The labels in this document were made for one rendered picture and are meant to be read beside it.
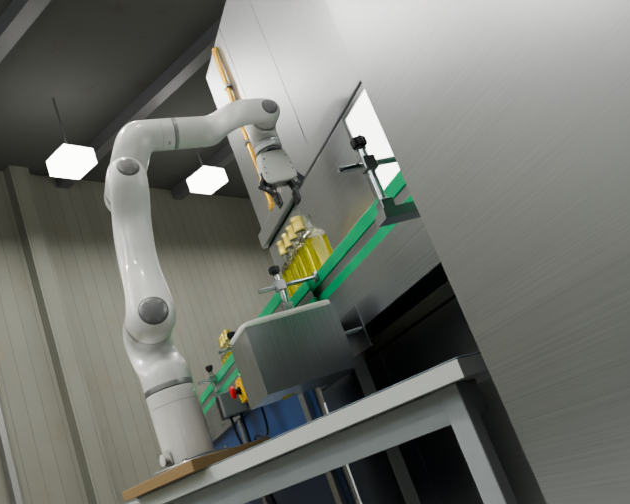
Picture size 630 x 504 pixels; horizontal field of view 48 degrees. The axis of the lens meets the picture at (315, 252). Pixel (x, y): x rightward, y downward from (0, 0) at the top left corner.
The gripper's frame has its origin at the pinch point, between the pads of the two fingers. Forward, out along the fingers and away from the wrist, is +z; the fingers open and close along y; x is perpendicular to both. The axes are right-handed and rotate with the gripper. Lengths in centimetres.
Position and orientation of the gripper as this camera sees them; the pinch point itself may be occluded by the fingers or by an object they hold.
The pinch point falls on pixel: (287, 199)
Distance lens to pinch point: 205.0
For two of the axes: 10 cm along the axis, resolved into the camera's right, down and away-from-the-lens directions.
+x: 2.9, -3.8, -8.8
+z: 3.5, 9.0, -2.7
